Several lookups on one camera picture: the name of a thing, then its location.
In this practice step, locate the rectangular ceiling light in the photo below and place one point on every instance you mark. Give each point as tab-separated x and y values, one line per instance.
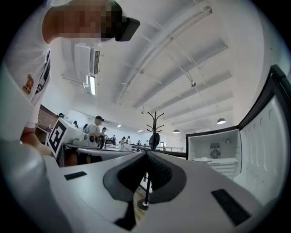
92	85

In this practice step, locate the person's head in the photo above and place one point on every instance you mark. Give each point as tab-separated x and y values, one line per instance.
75	20

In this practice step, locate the white ceiling air conditioner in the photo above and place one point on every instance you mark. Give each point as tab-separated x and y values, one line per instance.
87	59

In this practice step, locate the white plate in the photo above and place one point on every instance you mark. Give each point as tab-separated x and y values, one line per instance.
202	159

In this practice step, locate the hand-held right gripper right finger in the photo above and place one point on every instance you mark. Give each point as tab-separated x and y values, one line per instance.
193	182

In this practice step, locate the person's left forearm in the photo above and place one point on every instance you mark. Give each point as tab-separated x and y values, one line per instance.
34	143

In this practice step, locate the dome pendant lamp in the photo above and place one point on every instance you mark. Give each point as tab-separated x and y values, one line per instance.
176	131
221	121

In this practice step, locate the black head-worn camera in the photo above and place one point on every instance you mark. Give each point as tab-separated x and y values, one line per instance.
128	28

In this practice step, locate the black coat rack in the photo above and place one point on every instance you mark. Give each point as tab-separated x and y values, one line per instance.
155	123

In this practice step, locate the white curved table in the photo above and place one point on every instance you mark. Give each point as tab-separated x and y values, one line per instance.
102	152

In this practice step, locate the black hanging bag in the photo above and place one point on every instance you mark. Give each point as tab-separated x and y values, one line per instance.
154	141

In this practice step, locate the black metal railing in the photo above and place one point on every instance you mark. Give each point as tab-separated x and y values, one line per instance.
172	149

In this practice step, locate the metal ceiling fitting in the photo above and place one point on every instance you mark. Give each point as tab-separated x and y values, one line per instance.
193	84

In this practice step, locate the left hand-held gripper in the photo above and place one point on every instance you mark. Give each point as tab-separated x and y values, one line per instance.
58	136

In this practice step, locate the person's white shirt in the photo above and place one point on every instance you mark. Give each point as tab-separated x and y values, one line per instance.
25	63

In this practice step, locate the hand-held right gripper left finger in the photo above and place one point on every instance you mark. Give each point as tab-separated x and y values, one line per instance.
95	182

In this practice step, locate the white refrigerator with black frame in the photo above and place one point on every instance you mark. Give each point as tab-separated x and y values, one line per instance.
213	141

